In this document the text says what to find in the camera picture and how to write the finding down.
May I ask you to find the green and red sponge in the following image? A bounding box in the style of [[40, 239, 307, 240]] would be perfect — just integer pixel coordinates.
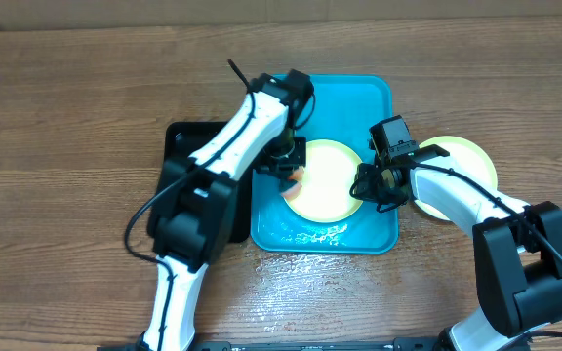
[[280, 167, 304, 201]]

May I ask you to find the yellow plate top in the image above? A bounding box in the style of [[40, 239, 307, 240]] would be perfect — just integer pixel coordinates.
[[286, 139, 363, 223]]

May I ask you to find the yellow plate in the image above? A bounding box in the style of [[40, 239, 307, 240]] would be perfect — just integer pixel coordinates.
[[411, 136, 498, 229], [286, 139, 363, 223]]

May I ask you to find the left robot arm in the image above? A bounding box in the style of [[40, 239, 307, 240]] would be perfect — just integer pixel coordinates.
[[136, 70, 314, 350]]

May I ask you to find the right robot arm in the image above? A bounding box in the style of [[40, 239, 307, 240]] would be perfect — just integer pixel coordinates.
[[349, 116, 562, 351]]

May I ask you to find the teal plastic tray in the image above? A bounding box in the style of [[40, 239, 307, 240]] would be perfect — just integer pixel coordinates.
[[251, 75, 399, 254]]

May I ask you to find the black rectangular tray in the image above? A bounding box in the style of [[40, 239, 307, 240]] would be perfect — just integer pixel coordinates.
[[164, 122, 253, 244]]

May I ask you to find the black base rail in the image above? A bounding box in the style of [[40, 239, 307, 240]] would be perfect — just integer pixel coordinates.
[[96, 335, 443, 351]]

